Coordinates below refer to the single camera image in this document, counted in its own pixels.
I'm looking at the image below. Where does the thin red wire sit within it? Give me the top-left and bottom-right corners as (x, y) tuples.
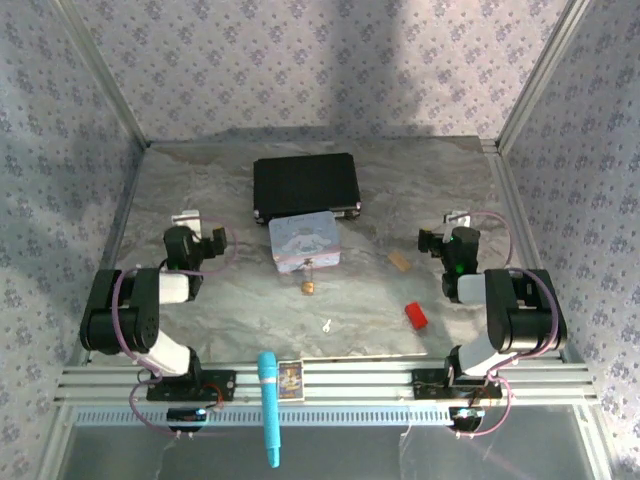
(201, 382), (227, 412)
(469, 384), (494, 409)

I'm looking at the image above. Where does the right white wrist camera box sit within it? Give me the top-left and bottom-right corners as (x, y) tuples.
(444, 211), (472, 236)

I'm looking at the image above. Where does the black hard case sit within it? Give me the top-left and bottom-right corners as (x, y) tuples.
(252, 152), (363, 227)

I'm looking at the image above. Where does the grey slotted cable duct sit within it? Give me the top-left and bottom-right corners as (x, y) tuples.
(72, 404), (502, 427)

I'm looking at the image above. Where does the small black controller box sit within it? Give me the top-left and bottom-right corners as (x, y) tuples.
(448, 406), (486, 433)
(166, 407), (209, 433)

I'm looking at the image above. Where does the pastel cartoon tin box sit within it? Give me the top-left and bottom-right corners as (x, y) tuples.
(268, 210), (344, 275)

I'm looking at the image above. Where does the aluminium frame post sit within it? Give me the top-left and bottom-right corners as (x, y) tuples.
(49, 0), (152, 150)
(496, 0), (592, 154)

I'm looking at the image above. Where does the blue toy microphone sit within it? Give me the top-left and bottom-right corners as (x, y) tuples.
(256, 351), (283, 469)

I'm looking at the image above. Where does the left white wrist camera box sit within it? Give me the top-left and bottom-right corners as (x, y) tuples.
(171, 209), (202, 237)

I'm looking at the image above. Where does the aluminium side rail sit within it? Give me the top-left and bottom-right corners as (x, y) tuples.
(69, 144), (147, 364)
(479, 138), (569, 362)

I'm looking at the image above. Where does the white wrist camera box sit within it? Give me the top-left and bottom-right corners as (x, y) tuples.
(444, 211), (472, 236)
(171, 209), (202, 237)

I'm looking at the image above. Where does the aluminium front rail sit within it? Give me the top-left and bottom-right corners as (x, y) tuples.
(53, 355), (599, 407)

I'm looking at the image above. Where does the red block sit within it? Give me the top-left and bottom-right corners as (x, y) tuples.
(403, 301), (431, 332)

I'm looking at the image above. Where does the small picture card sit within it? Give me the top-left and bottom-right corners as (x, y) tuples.
(277, 360), (307, 403)

